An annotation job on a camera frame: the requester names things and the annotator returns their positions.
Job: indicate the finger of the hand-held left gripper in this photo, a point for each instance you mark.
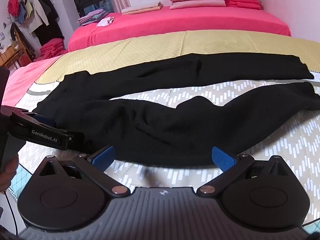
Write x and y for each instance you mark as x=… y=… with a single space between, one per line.
x=75 y=138
x=44 y=120

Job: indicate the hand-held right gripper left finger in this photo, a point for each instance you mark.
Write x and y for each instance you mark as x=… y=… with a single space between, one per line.
x=103 y=156

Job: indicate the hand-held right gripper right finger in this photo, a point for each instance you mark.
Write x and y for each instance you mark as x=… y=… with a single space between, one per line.
x=222 y=158

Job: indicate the black pants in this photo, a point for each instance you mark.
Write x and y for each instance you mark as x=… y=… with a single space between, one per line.
x=150 y=120

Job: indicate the person's left hand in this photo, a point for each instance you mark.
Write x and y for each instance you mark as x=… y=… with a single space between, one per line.
x=8 y=175

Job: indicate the pink bed sheet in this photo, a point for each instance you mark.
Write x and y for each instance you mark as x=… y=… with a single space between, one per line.
x=22 y=80

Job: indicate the pile of red cloths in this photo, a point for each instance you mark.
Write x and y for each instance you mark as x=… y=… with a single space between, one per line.
x=52 y=48

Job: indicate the wooden cabinet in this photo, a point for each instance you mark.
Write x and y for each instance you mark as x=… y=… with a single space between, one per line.
x=10 y=53

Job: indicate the rack of hanging clothes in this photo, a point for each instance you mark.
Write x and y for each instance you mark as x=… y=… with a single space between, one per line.
x=45 y=12

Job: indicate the stack of pastel folded clothes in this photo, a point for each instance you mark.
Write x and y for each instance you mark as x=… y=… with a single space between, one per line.
x=92 y=17

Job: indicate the white crumpled cloth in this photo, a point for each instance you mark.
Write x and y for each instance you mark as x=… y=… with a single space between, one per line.
x=106 y=22

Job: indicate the yellow patterned quilt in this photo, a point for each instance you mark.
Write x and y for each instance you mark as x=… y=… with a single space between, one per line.
x=175 y=45

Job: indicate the red covered bed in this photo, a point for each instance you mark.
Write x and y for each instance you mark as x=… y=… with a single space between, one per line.
x=187 y=21

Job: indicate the beige folded cloth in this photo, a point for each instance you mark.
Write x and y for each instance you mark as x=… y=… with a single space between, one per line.
x=141 y=8

